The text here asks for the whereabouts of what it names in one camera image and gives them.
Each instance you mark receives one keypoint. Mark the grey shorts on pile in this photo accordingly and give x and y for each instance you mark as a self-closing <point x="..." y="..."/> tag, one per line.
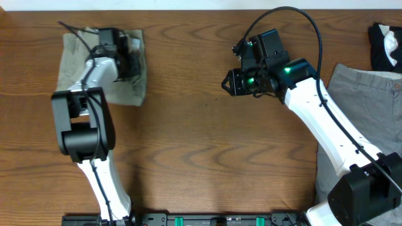
<point x="372" y="102"/>

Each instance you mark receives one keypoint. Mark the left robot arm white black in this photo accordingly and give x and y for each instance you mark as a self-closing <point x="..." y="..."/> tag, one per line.
<point x="98" y="67"/>

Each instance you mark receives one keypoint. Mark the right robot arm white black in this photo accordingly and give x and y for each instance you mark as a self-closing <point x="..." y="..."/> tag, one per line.
<point x="367" y="179"/>

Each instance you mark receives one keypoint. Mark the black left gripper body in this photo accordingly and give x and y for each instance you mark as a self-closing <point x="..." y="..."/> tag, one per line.
<point x="129" y="66"/>

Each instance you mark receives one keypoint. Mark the black and white garment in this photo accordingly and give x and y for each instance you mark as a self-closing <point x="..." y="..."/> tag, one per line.
<point x="385" y="47"/>

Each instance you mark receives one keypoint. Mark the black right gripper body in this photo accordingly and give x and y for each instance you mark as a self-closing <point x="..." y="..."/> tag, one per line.
<point x="250" y="82"/>

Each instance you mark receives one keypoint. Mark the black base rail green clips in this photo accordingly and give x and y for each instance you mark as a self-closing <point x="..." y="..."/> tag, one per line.
<point x="163" y="219"/>

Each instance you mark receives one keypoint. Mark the light green khaki shorts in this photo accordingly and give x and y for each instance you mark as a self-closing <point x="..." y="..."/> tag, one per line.
<point x="122" y="91"/>

